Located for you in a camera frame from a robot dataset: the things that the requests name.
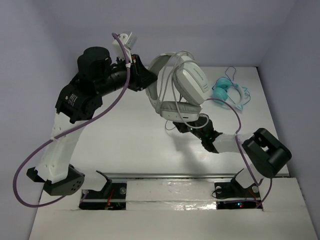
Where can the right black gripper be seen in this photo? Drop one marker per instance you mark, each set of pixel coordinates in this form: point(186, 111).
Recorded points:
point(181, 127)

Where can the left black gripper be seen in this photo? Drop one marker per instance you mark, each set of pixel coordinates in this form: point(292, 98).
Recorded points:
point(136, 73)

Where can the white grey headphones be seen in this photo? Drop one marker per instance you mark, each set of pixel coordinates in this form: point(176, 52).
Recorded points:
point(188, 79)

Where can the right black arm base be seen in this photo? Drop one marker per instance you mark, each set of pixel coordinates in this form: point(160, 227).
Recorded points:
point(230, 195)

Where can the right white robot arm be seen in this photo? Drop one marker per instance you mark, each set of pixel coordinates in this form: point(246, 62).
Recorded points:
point(262, 153)

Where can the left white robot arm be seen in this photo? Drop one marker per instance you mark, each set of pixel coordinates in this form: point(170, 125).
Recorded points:
point(77, 102)

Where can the teal white headphones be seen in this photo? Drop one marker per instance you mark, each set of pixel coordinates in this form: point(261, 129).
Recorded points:
point(221, 96)

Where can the white foil tape strip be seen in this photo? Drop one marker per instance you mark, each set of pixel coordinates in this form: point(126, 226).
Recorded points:
point(170, 195)

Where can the aluminium rail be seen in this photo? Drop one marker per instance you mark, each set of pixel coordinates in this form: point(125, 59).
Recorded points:
point(139, 176)

